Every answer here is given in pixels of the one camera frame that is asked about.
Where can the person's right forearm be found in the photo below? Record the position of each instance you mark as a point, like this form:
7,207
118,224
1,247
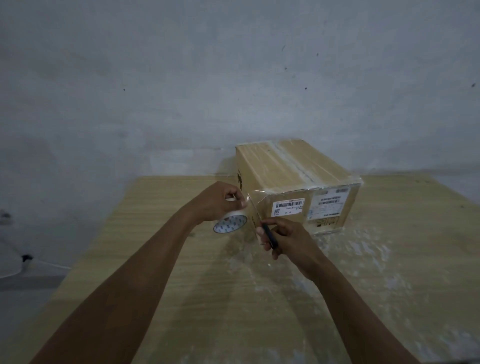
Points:
360,318

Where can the clear tape roll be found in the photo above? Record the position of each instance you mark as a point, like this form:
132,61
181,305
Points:
230,224

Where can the brown cardboard box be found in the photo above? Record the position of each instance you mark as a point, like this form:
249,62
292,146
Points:
292,165

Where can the person's left forearm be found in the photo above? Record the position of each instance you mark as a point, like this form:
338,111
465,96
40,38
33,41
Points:
112,296

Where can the person's right hand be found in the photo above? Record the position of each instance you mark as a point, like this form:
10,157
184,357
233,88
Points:
296,245

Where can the person's left hand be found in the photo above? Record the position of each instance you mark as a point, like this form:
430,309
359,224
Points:
213,202

